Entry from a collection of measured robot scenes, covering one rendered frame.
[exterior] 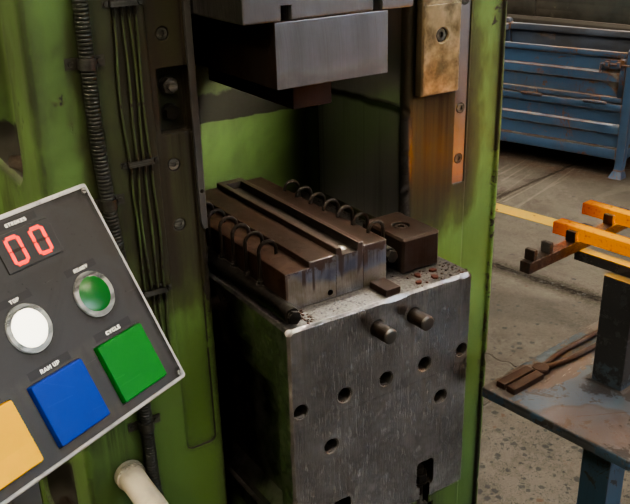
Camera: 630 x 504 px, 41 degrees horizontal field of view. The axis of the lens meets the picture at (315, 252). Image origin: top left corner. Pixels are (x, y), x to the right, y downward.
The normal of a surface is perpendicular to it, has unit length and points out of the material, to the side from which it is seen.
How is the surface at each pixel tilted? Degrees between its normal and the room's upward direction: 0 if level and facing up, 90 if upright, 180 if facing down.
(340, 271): 90
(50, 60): 90
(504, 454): 0
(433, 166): 90
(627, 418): 0
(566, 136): 90
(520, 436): 0
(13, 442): 60
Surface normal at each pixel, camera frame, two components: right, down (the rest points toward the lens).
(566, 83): -0.64, 0.30
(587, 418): -0.03, -0.92
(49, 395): 0.72, -0.29
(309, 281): 0.55, 0.32
